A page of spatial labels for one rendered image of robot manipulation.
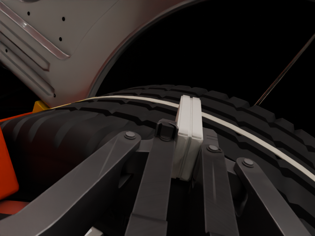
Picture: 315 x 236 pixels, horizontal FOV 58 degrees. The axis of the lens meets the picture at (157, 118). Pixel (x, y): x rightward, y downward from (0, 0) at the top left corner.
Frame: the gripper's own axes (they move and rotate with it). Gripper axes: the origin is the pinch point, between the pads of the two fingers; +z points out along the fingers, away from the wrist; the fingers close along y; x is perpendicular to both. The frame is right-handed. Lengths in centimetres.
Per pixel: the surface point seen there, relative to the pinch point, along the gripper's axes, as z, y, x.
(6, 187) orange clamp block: -0.1, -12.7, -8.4
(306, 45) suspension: 58, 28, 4
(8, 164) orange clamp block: 0.9, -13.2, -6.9
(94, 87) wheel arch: 51, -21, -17
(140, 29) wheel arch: 46.3, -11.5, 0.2
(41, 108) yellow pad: 59, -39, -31
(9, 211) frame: -2.9, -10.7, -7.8
